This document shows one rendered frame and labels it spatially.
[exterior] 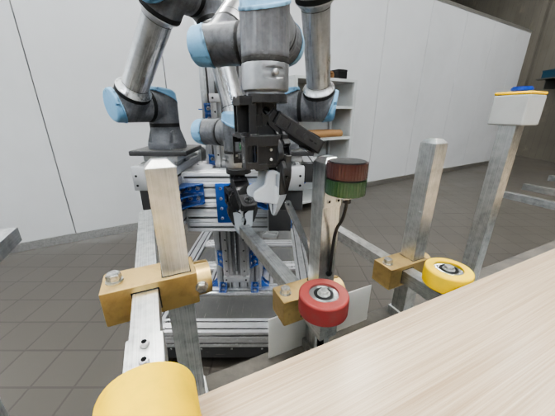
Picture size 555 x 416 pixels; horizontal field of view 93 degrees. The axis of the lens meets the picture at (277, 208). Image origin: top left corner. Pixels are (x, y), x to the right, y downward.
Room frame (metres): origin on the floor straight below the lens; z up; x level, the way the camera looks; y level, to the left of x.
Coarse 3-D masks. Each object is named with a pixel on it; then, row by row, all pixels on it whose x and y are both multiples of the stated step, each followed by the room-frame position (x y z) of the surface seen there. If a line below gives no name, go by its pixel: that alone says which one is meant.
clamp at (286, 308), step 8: (304, 280) 0.43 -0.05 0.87; (336, 280) 0.44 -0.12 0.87; (280, 288) 0.41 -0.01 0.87; (296, 288) 0.41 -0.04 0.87; (280, 296) 0.39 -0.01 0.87; (288, 296) 0.39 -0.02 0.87; (296, 296) 0.39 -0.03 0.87; (280, 304) 0.38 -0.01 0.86; (288, 304) 0.37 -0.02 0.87; (296, 304) 0.38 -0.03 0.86; (280, 312) 0.38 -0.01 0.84; (288, 312) 0.37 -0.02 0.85; (296, 312) 0.38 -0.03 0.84; (288, 320) 0.37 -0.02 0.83; (296, 320) 0.38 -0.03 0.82
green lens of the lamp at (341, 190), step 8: (328, 184) 0.37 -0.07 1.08; (336, 184) 0.36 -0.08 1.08; (344, 184) 0.36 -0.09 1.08; (352, 184) 0.35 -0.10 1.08; (360, 184) 0.36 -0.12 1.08; (328, 192) 0.37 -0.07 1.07; (336, 192) 0.36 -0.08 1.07; (344, 192) 0.36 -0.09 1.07; (352, 192) 0.35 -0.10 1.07; (360, 192) 0.36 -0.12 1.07
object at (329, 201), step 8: (336, 160) 0.38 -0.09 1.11; (344, 160) 0.38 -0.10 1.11; (352, 160) 0.38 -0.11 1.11; (360, 160) 0.38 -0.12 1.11; (328, 200) 0.40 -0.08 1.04; (336, 200) 0.41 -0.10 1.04; (344, 200) 0.36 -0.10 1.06; (344, 208) 0.38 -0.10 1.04; (344, 216) 0.38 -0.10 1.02; (336, 232) 0.40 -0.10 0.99; (328, 272) 0.41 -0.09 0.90
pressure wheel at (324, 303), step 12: (300, 288) 0.36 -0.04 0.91; (312, 288) 0.36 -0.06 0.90; (324, 288) 0.35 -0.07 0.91; (336, 288) 0.36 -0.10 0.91; (300, 300) 0.34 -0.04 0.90; (312, 300) 0.33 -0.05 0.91; (324, 300) 0.33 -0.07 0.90; (336, 300) 0.33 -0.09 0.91; (348, 300) 0.33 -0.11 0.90; (300, 312) 0.34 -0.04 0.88; (312, 312) 0.32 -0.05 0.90; (324, 312) 0.31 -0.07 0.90; (336, 312) 0.31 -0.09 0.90; (324, 324) 0.31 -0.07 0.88; (336, 324) 0.31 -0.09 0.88
